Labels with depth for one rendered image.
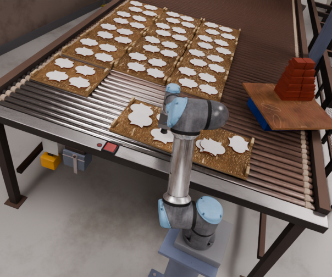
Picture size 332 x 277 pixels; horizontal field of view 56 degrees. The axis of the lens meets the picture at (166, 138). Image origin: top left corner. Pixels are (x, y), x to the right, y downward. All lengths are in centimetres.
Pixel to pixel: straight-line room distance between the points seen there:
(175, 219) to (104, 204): 142
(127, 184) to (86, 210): 43
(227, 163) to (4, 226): 167
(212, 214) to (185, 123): 39
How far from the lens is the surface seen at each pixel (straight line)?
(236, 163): 183
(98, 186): 274
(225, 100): 233
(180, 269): 163
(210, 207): 130
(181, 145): 118
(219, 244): 150
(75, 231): 251
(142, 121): 189
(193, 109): 114
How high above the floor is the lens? 216
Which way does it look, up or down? 42 degrees down
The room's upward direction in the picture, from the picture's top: 13 degrees clockwise
